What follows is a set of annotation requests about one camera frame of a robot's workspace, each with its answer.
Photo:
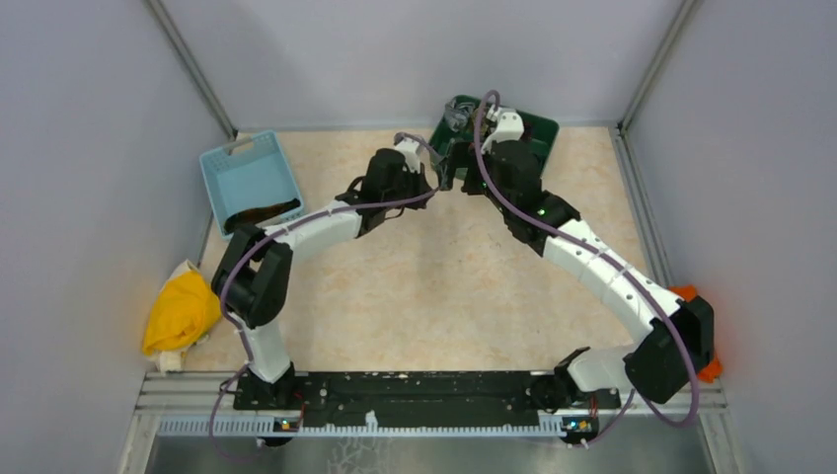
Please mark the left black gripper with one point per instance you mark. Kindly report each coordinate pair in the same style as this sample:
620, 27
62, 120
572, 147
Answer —
419, 183

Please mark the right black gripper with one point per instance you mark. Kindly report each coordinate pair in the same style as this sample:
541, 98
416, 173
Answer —
473, 187

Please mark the brown blue floral tie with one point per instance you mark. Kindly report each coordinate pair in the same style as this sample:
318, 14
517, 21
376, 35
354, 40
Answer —
259, 214

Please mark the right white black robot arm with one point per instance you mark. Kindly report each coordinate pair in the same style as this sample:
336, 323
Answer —
672, 336

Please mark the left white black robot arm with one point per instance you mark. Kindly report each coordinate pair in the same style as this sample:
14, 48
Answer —
252, 279

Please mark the green compartment organizer box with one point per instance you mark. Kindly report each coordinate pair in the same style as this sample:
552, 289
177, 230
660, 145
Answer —
539, 133

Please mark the grey rolled tie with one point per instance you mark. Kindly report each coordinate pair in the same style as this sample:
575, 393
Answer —
457, 114

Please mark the light blue plastic basket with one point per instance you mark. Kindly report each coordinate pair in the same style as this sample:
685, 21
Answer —
249, 173

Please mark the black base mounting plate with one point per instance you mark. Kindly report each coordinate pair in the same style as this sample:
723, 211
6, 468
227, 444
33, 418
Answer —
419, 399

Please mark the white cloth under yellow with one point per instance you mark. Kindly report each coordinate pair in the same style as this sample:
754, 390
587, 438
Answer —
173, 361

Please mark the orange cloth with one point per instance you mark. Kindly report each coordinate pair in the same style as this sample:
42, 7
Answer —
697, 331

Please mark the grey slotted cable duct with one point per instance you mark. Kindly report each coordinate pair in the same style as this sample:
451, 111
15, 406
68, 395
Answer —
267, 426

